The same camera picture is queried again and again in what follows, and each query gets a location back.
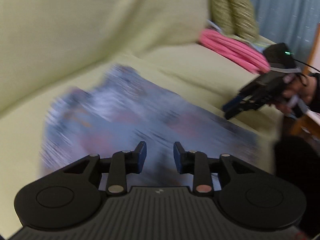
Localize pink knitted cloth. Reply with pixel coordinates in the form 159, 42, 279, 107
199, 29, 270, 74

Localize blue patterned garment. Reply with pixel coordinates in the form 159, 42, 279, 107
41, 65, 262, 186

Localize person's right hand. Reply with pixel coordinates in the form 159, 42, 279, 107
282, 73, 320, 113

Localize blue curtain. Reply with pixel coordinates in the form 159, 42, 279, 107
251, 0, 319, 62

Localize light green sofa cover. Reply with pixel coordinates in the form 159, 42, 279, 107
0, 0, 283, 239

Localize green patterned cushion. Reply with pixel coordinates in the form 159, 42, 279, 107
209, 0, 259, 42

